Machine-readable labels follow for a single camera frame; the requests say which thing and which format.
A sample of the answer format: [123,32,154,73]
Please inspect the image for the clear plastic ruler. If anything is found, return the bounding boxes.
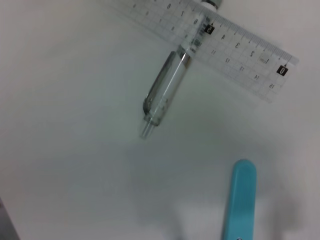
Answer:
[107,0,300,104]

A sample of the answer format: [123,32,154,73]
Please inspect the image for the blue capped scissors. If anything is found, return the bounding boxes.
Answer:
[221,159,258,240]

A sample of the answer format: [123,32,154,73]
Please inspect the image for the grey clear pen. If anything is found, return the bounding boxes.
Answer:
[139,0,224,140]

